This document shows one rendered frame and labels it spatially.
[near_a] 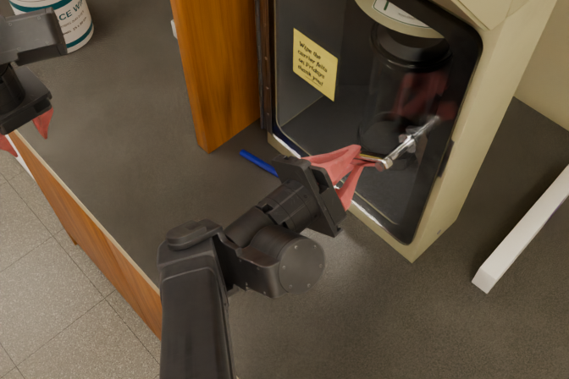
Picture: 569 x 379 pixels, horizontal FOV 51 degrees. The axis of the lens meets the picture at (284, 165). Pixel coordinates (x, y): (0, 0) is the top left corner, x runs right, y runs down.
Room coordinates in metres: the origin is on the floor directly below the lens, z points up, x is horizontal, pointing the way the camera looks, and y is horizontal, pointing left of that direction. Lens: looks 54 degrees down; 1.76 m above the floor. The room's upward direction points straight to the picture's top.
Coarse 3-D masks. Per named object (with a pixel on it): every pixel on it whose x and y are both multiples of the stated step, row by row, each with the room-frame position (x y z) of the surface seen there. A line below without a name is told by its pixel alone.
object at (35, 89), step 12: (12, 72) 0.52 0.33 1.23; (24, 72) 0.56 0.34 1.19; (0, 84) 0.49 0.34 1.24; (12, 84) 0.51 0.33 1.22; (24, 84) 0.54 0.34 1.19; (36, 84) 0.54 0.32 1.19; (0, 96) 0.49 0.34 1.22; (12, 96) 0.50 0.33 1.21; (24, 96) 0.51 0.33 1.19; (36, 96) 0.51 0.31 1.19; (48, 96) 0.52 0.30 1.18; (0, 108) 0.49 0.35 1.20; (12, 108) 0.49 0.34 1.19; (24, 108) 0.50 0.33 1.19; (0, 120) 0.48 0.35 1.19
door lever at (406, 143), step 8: (400, 136) 0.44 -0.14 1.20; (408, 136) 0.43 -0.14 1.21; (400, 144) 0.43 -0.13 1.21; (408, 144) 0.43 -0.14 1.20; (416, 144) 0.43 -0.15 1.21; (360, 152) 0.43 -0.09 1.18; (368, 152) 0.43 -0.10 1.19; (392, 152) 0.41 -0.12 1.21; (400, 152) 0.42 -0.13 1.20; (352, 160) 0.43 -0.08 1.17; (360, 160) 0.42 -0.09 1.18; (368, 160) 0.41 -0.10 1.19; (376, 160) 0.41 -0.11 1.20; (384, 160) 0.40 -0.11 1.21; (392, 160) 0.40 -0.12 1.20; (376, 168) 0.40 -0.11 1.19; (384, 168) 0.39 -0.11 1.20
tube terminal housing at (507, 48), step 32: (512, 0) 0.41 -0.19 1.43; (544, 0) 0.46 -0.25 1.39; (480, 32) 0.42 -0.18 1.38; (512, 32) 0.42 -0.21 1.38; (480, 64) 0.41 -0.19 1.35; (512, 64) 0.45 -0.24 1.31; (480, 96) 0.41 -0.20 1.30; (480, 128) 0.44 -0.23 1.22; (448, 160) 0.41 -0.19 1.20; (480, 160) 0.47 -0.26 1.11; (448, 192) 0.42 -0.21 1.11; (448, 224) 0.46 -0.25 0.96; (416, 256) 0.41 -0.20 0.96
